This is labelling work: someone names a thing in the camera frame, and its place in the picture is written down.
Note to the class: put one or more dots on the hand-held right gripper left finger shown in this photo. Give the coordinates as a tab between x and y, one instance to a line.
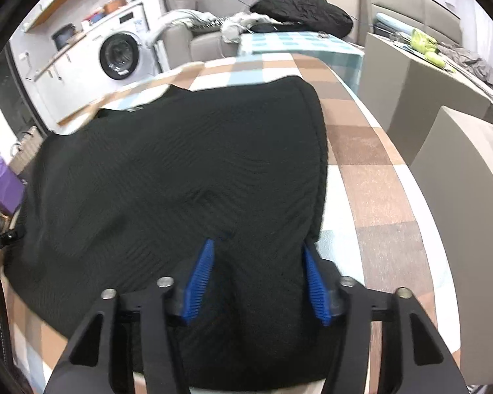
199	283

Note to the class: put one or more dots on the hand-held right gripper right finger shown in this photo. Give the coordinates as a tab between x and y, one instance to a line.
316	291

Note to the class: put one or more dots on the black knit sweater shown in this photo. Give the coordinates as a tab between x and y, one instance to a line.
180	172

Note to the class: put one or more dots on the white grey clothes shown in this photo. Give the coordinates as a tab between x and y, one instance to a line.
240	24

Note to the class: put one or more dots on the purple bag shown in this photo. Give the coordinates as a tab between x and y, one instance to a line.
2	182

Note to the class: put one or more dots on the woven basket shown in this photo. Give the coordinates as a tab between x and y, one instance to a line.
24	154

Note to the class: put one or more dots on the brown checked tablecloth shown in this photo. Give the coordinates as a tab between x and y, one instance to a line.
374	172

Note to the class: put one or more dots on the black glass door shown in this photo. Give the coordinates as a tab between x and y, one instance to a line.
12	94

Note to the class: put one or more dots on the grey curved cabinet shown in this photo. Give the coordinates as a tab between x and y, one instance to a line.
460	221

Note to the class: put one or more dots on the wooden counter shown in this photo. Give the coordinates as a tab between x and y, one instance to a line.
61	59

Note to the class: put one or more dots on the dark cooking pot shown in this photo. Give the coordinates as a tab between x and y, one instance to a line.
63	37

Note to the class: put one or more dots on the white washing machine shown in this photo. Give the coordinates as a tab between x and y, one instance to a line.
121	49

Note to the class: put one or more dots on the grey sofa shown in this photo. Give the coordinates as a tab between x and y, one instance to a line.
205	49

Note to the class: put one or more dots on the red container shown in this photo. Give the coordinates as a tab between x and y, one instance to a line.
91	17

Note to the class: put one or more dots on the teal checked cloth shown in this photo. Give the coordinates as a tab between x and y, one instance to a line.
304	45

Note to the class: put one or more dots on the brown cooking pot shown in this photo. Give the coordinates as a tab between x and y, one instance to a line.
115	5

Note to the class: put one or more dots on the pale grey garment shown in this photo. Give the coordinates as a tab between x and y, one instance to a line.
172	20

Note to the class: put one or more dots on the green toy figure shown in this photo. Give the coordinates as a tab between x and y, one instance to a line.
423	43

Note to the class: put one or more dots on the grey blanket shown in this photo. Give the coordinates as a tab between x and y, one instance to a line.
476	67

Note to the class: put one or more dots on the light blue pillow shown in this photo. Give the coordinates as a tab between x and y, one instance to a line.
392	20

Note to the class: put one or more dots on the black quilted jacket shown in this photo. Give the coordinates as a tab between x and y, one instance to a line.
304	10

